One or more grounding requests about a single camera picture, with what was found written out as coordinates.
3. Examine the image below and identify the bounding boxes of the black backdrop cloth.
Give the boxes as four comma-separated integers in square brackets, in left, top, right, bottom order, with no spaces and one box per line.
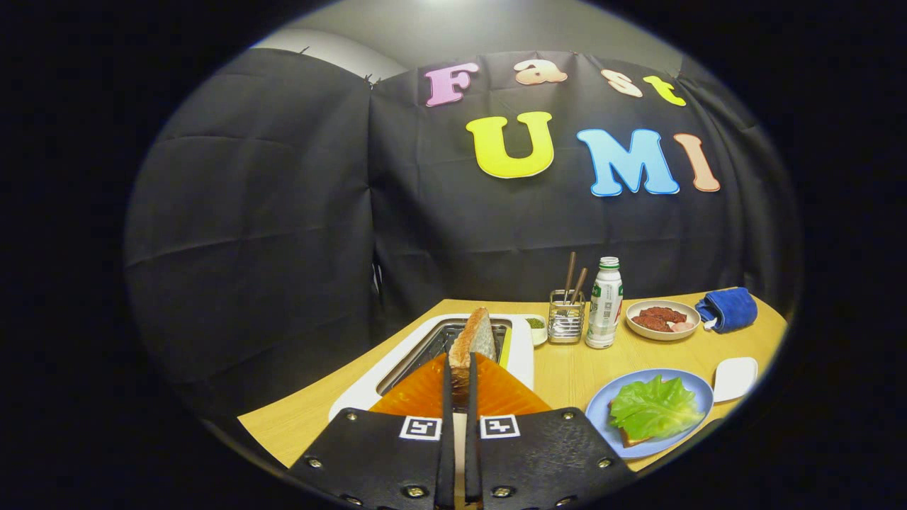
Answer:
[124,46,803,426]

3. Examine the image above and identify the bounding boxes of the green lettuce leaf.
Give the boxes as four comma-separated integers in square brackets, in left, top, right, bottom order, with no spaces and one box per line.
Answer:
[609,375,706,441]

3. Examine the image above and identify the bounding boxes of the beige round plate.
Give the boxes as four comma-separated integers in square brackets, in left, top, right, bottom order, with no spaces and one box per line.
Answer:
[626,299,702,341]

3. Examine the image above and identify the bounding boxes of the white square plate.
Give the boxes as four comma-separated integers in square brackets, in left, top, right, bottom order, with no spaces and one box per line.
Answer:
[712,357,759,404]

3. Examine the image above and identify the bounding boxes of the folded blue towel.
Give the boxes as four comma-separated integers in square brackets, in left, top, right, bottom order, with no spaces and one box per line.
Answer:
[694,286,758,334]

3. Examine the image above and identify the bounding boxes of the metal wire utensil holder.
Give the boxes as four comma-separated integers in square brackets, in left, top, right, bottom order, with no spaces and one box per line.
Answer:
[548,289,587,345]

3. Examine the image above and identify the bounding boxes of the white toaster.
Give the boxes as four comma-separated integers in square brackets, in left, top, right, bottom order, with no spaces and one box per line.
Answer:
[328,314,535,426]

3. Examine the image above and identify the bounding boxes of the white drink bottle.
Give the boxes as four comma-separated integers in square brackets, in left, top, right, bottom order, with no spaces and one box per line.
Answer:
[585,256,624,350]

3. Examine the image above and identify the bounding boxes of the toasted bread slice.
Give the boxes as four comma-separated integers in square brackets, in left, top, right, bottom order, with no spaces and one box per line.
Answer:
[448,307,498,412]

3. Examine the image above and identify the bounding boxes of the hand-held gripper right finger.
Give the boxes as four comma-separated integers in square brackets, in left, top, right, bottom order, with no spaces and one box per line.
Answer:
[464,352,635,510]

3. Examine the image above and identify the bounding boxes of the blue plate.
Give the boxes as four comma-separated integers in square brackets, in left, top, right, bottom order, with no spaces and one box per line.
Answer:
[585,368,714,460]

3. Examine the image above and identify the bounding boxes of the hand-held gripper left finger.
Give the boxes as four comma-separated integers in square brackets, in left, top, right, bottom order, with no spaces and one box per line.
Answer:
[287,353,456,510]

